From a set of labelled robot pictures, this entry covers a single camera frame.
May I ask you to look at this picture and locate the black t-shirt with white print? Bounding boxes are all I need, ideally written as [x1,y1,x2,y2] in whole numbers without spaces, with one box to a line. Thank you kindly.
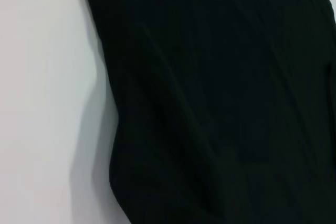
[78,0,336,224]

